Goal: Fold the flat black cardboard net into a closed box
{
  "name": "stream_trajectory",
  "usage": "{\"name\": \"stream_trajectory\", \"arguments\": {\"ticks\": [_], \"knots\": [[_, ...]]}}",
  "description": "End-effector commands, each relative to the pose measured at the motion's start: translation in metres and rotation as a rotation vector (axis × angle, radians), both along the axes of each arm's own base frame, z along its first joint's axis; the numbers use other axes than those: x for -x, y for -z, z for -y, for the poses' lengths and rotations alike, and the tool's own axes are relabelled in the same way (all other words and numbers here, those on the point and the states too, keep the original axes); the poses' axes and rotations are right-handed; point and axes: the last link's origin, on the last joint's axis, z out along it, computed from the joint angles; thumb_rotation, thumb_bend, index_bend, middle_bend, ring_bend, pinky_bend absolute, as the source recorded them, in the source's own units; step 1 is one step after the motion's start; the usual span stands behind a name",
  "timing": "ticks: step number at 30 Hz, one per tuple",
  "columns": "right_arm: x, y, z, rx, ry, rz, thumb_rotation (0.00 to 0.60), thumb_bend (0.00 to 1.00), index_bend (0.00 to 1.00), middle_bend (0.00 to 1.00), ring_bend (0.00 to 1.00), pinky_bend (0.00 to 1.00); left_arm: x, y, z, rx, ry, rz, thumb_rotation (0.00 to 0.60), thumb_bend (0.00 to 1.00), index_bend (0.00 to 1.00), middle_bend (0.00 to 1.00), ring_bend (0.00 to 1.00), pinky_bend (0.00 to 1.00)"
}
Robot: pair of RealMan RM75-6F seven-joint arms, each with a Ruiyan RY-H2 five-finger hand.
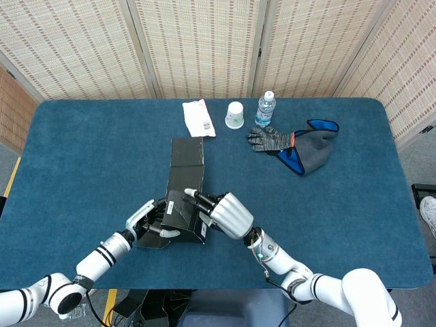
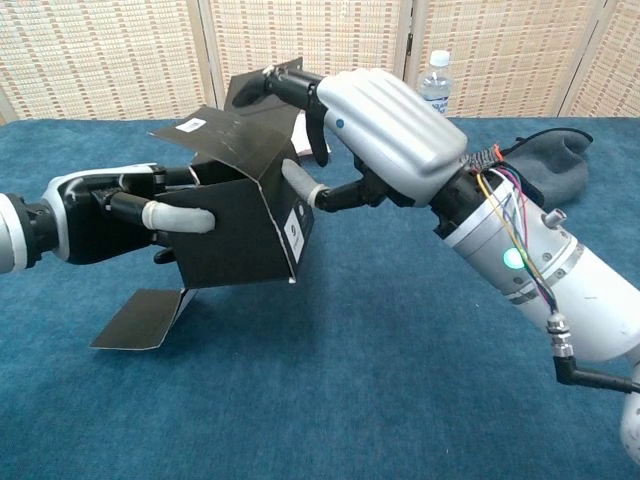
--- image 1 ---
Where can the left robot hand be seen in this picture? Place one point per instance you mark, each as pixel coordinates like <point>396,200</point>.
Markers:
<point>139,216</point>

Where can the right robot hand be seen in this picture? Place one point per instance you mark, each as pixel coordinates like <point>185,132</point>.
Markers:
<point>233,214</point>

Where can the black paper box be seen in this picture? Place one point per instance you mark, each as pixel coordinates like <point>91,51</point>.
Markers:
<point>185,153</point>

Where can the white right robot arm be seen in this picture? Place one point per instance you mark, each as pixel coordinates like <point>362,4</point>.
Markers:
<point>361,293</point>

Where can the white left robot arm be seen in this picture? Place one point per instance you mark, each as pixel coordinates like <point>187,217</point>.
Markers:
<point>98,259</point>

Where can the grey striped knit glove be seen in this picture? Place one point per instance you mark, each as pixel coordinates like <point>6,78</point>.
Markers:
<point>272,141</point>

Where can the white paper cup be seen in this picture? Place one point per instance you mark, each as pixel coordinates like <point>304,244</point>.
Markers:
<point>235,116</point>

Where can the white plastic packet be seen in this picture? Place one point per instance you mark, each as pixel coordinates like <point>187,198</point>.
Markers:
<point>199,119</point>

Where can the grey blue-lined beanie hat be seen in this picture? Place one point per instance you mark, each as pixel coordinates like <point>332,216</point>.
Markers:
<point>316,150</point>

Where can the clear water bottle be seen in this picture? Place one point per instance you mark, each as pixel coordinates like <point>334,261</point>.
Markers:
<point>265,112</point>

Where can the clear plastic floor bottle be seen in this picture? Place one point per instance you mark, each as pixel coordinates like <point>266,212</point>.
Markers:
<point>77,311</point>

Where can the brown woven screen panel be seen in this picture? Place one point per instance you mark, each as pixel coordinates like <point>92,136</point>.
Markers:
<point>15,109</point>

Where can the woven bamboo folding screen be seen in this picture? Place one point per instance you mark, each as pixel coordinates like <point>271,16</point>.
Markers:
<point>204,44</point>

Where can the white shoe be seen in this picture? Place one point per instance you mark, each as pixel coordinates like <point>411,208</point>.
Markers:
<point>430,214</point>

